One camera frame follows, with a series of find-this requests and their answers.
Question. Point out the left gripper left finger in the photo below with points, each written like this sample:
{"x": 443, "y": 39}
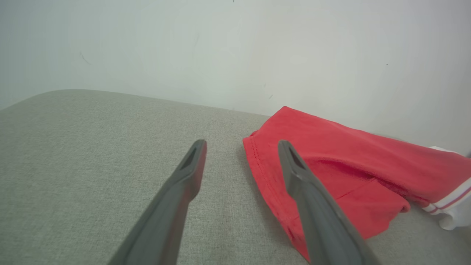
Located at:
{"x": 173, "y": 206}

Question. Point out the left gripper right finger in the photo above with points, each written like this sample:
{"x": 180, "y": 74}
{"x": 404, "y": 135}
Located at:
{"x": 316, "y": 213}

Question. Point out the red and white shirt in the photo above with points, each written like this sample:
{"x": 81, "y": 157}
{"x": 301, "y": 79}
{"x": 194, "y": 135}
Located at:
{"x": 349, "y": 154}

